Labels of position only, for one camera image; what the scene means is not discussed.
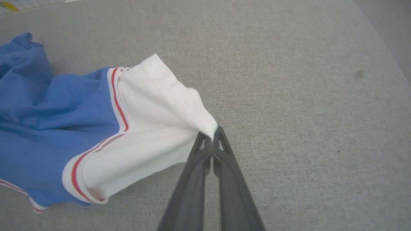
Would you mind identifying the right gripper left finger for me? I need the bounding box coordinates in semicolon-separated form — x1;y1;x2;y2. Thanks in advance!
157;132;213;231

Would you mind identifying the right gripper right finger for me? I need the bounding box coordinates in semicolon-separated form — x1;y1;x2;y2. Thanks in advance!
212;125;267;231

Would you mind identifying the blue garment with striped trim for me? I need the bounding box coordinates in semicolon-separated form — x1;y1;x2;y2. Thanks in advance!
0;32;219;214

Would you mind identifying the grey fabric sofa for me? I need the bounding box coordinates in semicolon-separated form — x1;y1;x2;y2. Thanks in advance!
0;0;411;231

